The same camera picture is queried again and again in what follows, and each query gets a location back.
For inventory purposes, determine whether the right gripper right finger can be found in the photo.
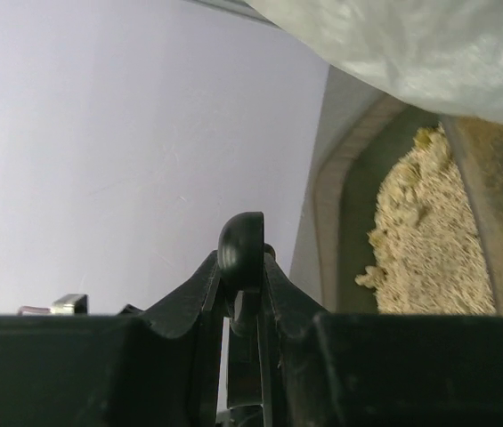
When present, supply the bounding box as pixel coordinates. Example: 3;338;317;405
259;256;503;426

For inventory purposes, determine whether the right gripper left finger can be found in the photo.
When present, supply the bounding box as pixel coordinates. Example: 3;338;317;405
0;254;222;426

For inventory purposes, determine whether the black litter scoop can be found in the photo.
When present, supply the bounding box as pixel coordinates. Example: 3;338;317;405
218;212;272;426

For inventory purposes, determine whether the grey plastic litter box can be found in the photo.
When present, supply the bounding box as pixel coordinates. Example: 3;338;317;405
313;95;503;316

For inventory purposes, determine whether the bin with white bag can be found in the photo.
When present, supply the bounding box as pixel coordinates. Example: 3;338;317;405
250;0;503;125

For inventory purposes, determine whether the beige cat litter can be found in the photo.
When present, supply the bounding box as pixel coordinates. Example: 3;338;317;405
355;126;496;315

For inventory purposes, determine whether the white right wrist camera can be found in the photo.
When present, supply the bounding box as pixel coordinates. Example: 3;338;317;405
17;294;88;316

